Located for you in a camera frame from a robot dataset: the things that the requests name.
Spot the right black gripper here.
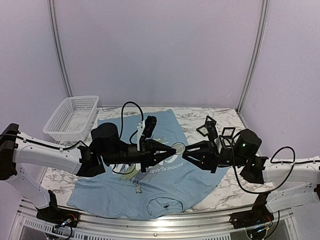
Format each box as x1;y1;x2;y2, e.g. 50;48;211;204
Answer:
182;140;248;174

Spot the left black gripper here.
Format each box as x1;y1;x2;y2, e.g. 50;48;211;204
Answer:
102;139;176;173

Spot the round silver brooch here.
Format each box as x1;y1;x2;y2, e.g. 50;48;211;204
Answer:
171;142;186;155

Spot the light blue printed t-shirt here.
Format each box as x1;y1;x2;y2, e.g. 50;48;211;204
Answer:
67;108;232;220

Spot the white perforated plastic basket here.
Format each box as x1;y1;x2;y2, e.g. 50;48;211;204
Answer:
43;95;100;142

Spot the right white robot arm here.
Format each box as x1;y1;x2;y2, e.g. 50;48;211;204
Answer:
182;127;320;224

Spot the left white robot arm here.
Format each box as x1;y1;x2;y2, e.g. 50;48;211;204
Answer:
0;116;176;223

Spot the open black brooch box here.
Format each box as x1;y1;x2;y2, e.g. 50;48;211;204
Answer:
196;115;217;137

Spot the black square box lid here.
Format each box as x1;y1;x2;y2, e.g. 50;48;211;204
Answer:
221;127;236;148

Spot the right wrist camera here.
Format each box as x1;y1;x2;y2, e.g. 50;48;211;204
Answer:
207;126;222;153

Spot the aluminium front rail frame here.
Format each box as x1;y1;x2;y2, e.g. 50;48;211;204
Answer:
9;197;298;240

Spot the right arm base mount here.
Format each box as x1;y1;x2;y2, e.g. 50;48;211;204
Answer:
229;193;275;229

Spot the right wall aluminium profile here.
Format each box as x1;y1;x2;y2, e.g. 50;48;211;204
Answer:
236;0;270;115

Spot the wall aluminium profile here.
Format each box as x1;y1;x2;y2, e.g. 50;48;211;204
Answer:
236;0;270;115
47;0;73;97

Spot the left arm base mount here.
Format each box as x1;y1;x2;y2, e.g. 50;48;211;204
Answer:
36;190;80;228

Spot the left wall aluminium profile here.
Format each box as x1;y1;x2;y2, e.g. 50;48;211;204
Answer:
47;0;73;97

